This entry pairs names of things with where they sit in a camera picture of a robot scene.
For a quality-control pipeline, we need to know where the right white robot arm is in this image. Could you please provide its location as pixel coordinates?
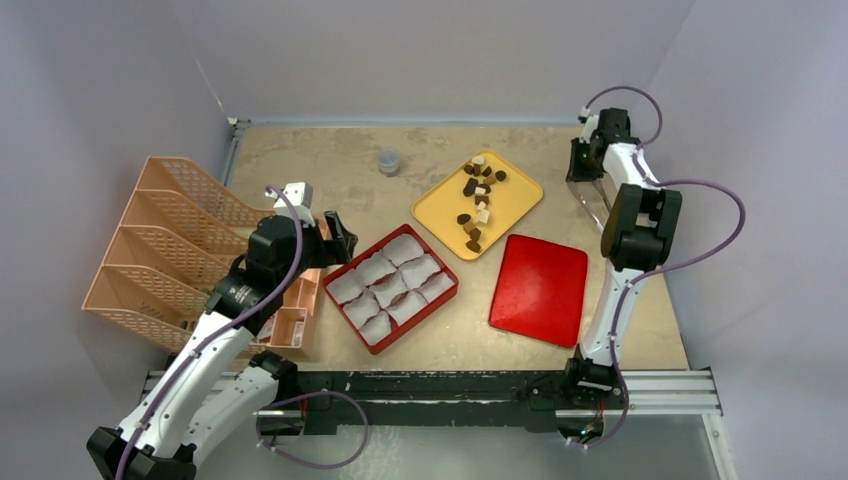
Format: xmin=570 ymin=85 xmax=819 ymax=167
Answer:
xmin=561 ymin=108 xmax=682 ymax=407

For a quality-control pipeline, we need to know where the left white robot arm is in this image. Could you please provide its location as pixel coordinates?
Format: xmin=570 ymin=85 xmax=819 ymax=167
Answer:
xmin=86 ymin=211 xmax=358 ymax=479

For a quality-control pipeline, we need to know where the red compartment chocolate box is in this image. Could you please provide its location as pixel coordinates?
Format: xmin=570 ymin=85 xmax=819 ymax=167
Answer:
xmin=322 ymin=224 xmax=460 ymax=355

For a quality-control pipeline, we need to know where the dark chocolate at tray bottom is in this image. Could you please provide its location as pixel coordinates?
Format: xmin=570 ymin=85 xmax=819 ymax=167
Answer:
xmin=465 ymin=240 xmax=481 ymax=253

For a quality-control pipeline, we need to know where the clear tongs holder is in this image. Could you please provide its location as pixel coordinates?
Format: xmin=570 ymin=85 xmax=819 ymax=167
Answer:
xmin=566 ymin=175 xmax=618 ymax=232

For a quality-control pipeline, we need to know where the pink plastic file rack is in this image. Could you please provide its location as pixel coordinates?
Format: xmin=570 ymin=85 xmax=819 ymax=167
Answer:
xmin=82 ymin=156 xmax=326 ymax=359

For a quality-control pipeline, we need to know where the small clear plastic jar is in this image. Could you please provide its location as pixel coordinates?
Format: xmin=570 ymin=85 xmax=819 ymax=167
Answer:
xmin=377 ymin=148 xmax=401 ymax=177

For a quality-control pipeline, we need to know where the yellow plastic tray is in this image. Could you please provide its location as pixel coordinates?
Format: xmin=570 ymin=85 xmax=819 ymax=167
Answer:
xmin=411 ymin=150 xmax=543 ymax=261

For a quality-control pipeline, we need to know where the red box lid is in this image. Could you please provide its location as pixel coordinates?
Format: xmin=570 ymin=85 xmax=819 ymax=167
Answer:
xmin=488 ymin=234 xmax=589 ymax=348

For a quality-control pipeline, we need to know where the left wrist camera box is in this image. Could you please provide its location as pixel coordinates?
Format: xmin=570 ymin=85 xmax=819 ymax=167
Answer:
xmin=265 ymin=182 xmax=316 ymax=225

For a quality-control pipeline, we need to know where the black metal base rail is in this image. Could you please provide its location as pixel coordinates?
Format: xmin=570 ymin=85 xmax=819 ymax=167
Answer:
xmin=255 ymin=370 xmax=721 ymax=442

